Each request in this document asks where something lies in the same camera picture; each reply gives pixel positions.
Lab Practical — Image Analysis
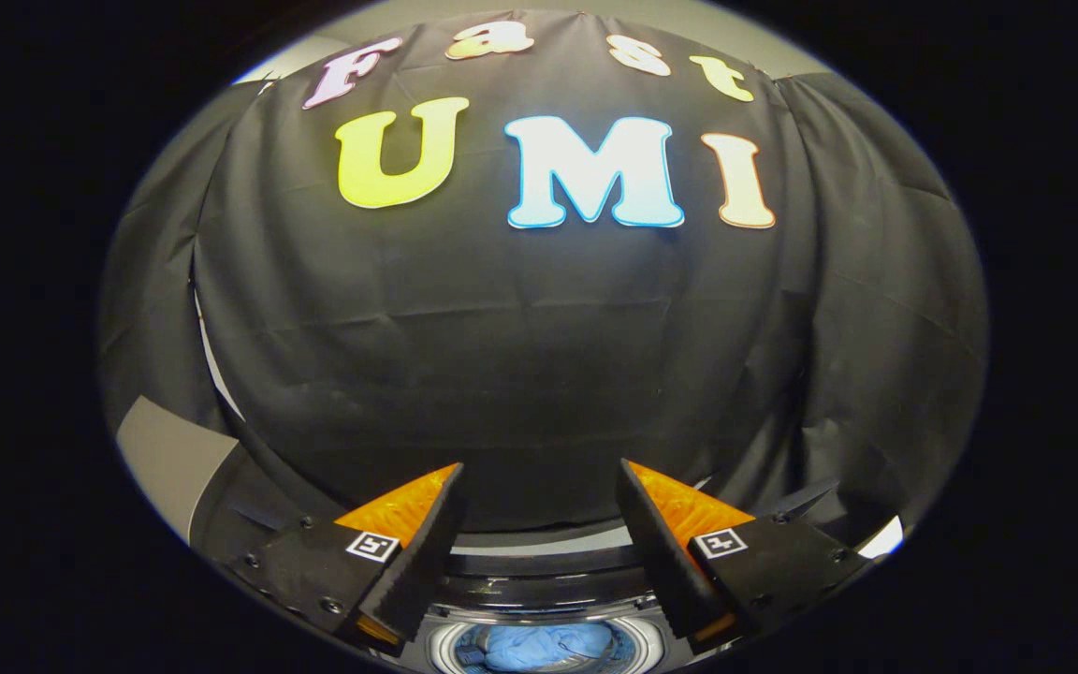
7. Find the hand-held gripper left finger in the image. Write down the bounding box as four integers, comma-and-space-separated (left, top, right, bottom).
226, 462, 466, 654

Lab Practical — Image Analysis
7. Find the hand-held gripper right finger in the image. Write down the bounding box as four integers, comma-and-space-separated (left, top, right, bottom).
616, 458, 873, 656

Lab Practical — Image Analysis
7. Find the dark grey washing machine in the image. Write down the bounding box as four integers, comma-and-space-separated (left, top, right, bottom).
422, 608, 673, 674

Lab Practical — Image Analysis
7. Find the black washing machine lid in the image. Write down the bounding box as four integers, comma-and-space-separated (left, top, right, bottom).
434, 522, 663, 616

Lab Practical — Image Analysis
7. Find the light blue polo shirt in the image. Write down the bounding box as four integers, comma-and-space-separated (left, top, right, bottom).
481, 623, 621, 674

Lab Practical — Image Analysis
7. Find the white flat board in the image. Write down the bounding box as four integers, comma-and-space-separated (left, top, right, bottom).
860, 514, 906, 561

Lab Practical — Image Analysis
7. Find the black backdrop cloth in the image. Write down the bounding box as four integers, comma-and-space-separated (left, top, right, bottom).
96, 9, 990, 553

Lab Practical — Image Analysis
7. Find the black and grey cabinet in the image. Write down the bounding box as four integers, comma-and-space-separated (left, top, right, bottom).
115, 394, 317, 567

